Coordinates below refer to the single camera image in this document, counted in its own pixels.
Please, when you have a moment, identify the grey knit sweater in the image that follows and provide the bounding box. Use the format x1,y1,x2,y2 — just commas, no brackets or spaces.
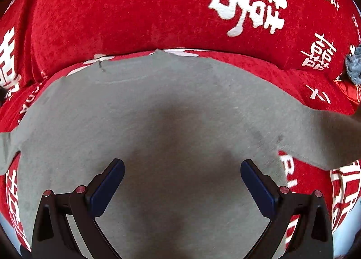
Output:
0,49,361,259

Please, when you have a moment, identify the red wedding blanket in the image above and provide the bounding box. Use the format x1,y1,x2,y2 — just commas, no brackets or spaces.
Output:
0,49,361,251

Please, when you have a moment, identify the grey crumpled cloth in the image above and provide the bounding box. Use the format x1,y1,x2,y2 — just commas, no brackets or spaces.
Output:
345,46,361,85

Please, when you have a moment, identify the red wedding pillow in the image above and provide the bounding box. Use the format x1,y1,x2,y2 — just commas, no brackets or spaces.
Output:
0,0,361,99

